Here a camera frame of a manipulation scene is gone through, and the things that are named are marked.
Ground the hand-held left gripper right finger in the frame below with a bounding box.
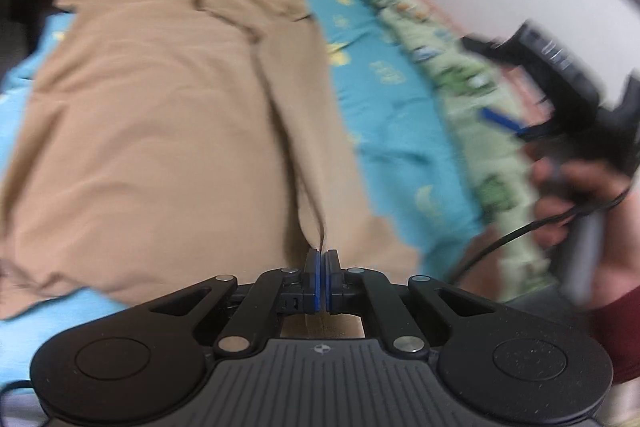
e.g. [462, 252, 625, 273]
[321, 249, 494, 356]

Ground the person's right hand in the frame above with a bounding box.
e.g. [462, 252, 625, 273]
[530, 156, 640, 309]

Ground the pink fluffy blanket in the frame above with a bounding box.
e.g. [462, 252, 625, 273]
[327, 0, 551, 112]

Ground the blue printed bed sheet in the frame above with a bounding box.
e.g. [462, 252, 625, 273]
[0, 0, 488, 388]

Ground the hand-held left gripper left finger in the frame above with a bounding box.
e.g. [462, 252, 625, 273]
[149, 249, 321, 356]

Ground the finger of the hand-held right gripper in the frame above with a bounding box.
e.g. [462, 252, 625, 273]
[461, 34, 523, 68]
[477, 107, 554, 146]

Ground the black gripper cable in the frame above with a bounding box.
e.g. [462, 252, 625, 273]
[447, 184, 633, 288]

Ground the tan shirt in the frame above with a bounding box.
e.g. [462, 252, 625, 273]
[0, 0, 422, 341]

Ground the green printed blanket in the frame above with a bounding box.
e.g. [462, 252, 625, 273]
[361, 0, 557, 304]

